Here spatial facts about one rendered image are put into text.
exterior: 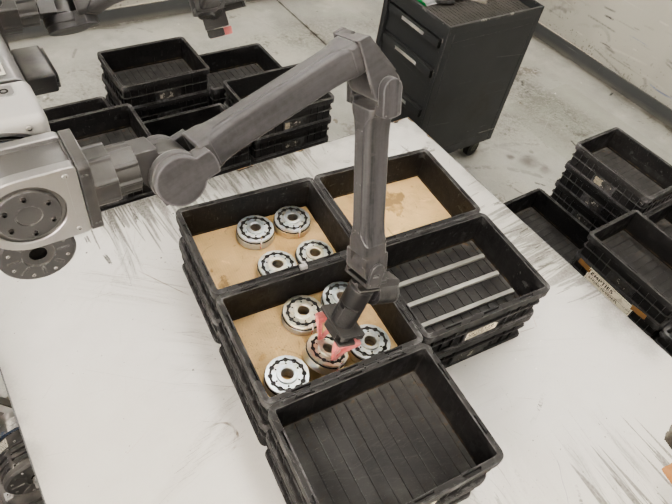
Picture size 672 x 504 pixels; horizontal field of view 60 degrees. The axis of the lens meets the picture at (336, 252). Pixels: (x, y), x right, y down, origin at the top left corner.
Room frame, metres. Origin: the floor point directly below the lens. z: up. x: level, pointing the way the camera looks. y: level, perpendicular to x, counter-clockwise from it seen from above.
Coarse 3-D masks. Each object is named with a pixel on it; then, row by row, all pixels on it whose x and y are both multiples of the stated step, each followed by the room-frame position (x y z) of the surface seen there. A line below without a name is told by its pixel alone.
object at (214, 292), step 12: (300, 180) 1.22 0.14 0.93; (312, 180) 1.23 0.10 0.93; (252, 192) 1.14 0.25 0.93; (264, 192) 1.15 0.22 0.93; (204, 204) 1.06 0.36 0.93; (216, 204) 1.07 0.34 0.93; (180, 216) 1.00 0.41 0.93; (336, 216) 1.11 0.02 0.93; (180, 228) 0.97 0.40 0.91; (192, 240) 0.93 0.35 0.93; (192, 252) 0.90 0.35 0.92; (204, 264) 0.86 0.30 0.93; (312, 264) 0.93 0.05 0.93; (204, 276) 0.83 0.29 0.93; (264, 276) 0.86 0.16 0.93; (276, 276) 0.87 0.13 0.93; (216, 288) 0.80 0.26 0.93; (228, 288) 0.80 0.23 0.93
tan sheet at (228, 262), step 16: (304, 208) 1.22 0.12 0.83; (208, 240) 1.02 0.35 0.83; (224, 240) 1.03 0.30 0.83; (288, 240) 1.08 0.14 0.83; (304, 240) 1.09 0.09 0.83; (320, 240) 1.10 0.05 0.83; (208, 256) 0.97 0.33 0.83; (224, 256) 0.98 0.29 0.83; (240, 256) 0.99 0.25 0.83; (256, 256) 1.00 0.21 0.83; (224, 272) 0.93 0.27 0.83; (240, 272) 0.94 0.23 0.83; (256, 272) 0.95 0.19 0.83
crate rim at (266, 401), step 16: (304, 272) 0.90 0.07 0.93; (240, 288) 0.81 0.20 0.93; (256, 288) 0.82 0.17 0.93; (224, 304) 0.76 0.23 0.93; (400, 304) 0.86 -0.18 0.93; (224, 320) 0.72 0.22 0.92; (416, 336) 0.77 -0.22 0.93; (240, 352) 0.64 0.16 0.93; (384, 352) 0.71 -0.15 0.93; (352, 368) 0.66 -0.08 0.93; (256, 384) 0.58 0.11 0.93; (304, 384) 0.60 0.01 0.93; (272, 400) 0.55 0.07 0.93
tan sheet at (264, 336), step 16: (368, 304) 0.91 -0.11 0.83; (240, 320) 0.79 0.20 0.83; (256, 320) 0.80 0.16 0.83; (272, 320) 0.81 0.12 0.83; (368, 320) 0.86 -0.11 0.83; (240, 336) 0.75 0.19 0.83; (256, 336) 0.75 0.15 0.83; (272, 336) 0.76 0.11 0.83; (288, 336) 0.77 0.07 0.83; (304, 336) 0.78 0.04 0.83; (256, 352) 0.71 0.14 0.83; (272, 352) 0.72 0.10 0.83; (288, 352) 0.73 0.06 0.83; (256, 368) 0.67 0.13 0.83
